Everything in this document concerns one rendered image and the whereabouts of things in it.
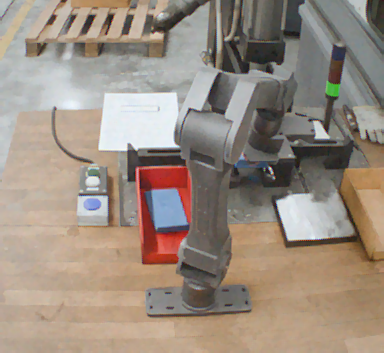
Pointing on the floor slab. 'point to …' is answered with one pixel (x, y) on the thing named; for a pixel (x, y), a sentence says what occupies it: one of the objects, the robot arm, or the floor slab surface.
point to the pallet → (59, 13)
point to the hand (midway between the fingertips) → (252, 161)
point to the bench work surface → (111, 258)
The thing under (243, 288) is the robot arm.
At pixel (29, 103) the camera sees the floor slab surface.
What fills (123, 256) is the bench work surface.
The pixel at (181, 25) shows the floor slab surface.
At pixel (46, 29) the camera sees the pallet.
